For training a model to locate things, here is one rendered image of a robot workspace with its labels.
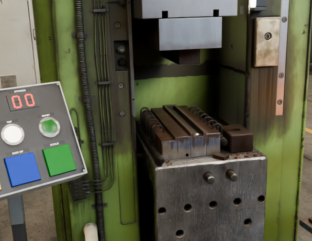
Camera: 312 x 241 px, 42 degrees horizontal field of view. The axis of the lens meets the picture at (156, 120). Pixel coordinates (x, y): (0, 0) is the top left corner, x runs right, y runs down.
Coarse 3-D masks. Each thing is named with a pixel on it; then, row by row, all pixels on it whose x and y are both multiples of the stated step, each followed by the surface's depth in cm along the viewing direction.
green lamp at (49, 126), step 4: (44, 120) 110; (48, 120) 111; (52, 120) 112; (44, 124) 110; (48, 124) 111; (52, 124) 111; (56, 124) 112; (44, 128) 110; (48, 128) 110; (52, 128) 111; (56, 128) 112; (48, 132) 110; (52, 132) 111
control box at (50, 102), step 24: (0, 96) 107; (48, 96) 114; (0, 120) 105; (24, 120) 108; (0, 144) 103; (24, 144) 106; (48, 144) 109; (72, 144) 113; (0, 168) 101; (0, 192) 99; (24, 192) 106
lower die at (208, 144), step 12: (156, 108) 171; (180, 108) 169; (168, 120) 151; (180, 120) 147; (192, 120) 147; (156, 132) 140; (168, 132) 140; (180, 132) 136; (192, 132) 132; (204, 132) 133; (216, 132) 134; (156, 144) 140; (168, 144) 132; (180, 144) 132; (192, 144) 133; (204, 144) 134; (216, 144) 135; (168, 156) 133; (180, 156) 134; (192, 156) 134
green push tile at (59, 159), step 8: (48, 152) 108; (56, 152) 109; (64, 152) 110; (48, 160) 107; (56, 160) 108; (64, 160) 109; (72, 160) 110; (48, 168) 107; (56, 168) 108; (64, 168) 109; (72, 168) 110
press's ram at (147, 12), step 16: (144, 0) 118; (160, 0) 119; (176, 0) 120; (192, 0) 121; (208, 0) 122; (224, 0) 123; (144, 16) 120; (160, 16) 121; (176, 16) 122; (192, 16) 123; (208, 16) 124; (224, 16) 125
